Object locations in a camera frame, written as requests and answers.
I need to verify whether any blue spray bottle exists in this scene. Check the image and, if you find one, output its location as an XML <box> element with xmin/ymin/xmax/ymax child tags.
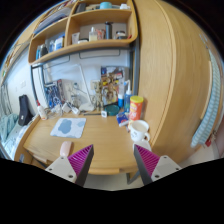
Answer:
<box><xmin>124</xmin><ymin>80</ymin><xmax>132</xmax><ymax>113</ymax></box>

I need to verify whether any striped hanging towel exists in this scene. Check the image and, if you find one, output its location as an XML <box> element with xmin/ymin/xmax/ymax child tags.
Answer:
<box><xmin>190</xmin><ymin>49</ymin><xmax>222</xmax><ymax>149</ymax></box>

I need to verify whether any blue picture box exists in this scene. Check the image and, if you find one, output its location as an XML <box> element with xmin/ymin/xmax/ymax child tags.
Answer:
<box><xmin>44</xmin><ymin>79</ymin><xmax>65</xmax><ymax>109</ymax></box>

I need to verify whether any teal round tin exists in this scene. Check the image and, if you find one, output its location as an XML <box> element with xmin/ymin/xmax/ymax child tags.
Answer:
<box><xmin>105</xmin><ymin>105</ymin><xmax>120</xmax><ymax>116</ymax></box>

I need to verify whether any blue small packet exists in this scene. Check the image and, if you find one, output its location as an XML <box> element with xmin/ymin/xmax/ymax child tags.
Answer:
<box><xmin>116</xmin><ymin>112</ymin><xmax>129</xmax><ymax>127</ymax></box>

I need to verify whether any wooden wall shelf unit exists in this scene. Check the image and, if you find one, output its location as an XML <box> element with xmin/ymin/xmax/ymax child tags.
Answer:
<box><xmin>28</xmin><ymin>0</ymin><xmax>138</xmax><ymax>65</ymax></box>

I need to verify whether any blue grey mouse pad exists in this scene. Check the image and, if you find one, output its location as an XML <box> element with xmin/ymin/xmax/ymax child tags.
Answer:
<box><xmin>50</xmin><ymin>118</ymin><xmax>86</xmax><ymax>139</ymax></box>

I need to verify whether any white ceramic mug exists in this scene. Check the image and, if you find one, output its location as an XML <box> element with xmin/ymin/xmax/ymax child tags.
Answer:
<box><xmin>130</xmin><ymin>120</ymin><xmax>150</xmax><ymax>142</ymax></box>

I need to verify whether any pink computer mouse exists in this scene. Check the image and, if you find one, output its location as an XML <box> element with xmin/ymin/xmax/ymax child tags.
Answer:
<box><xmin>60</xmin><ymin>141</ymin><xmax>72</xmax><ymax>157</ymax></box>

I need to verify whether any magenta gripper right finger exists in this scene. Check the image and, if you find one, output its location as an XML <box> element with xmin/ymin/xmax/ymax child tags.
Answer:
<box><xmin>133</xmin><ymin>143</ymin><xmax>183</xmax><ymax>186</ymax></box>

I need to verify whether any orange yellow snack canister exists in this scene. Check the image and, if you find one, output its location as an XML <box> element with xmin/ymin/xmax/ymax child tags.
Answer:
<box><xmin>129</xmin><ymin>96</ymin><xmax>144</xmax><ymax>121</ymax></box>

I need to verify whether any white tube bottle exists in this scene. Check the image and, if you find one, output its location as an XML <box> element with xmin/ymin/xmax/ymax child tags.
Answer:
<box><xmin>118</xmin><ymin>79</ymin><xmax>124</xmax><ymax>108</ymax></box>

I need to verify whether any black tumbler on shelf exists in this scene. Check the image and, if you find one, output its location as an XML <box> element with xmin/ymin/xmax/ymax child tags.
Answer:
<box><xmin>105</xmin><ymin>21</ymin><xmax>113</xmax><ymax>39</ymax></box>

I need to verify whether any wooden wardrobe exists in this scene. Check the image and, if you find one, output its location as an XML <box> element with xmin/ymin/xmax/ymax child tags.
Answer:
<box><xmin>134</xmin><ymin>0</ymin><xmax>211</xmax><ymax>163</ymax></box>

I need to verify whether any white bottle red cap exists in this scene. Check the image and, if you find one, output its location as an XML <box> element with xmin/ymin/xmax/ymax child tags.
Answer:
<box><xmin>37</xmin><ymin>101</ymin><xmax>47</xmax><ymax>120</ymax></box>

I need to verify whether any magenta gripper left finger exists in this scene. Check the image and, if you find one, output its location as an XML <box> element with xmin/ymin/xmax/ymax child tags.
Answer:
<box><xmin>45</xmin><ymin>143</ymin><xmax>95</xmax><ymax>188</ymax></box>

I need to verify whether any clear pump bottle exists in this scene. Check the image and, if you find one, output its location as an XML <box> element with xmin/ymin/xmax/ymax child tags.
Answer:
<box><xmin>89</xmin><ymin>27</ymin><xmax>98</xmax><ymax>42</ymax></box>

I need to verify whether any white desk lamp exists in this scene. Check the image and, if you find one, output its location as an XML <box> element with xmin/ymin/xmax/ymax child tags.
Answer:
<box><xmin>70</xmin><ymin>63</ymin><xmax>97</xmax><ymax>113</ymax></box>

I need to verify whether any colourful poster book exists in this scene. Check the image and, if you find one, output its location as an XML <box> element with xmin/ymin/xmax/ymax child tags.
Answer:
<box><xmin>101</xmin><ymin>66</ymin><xmax>125</xmax><ymax>105</ymax></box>

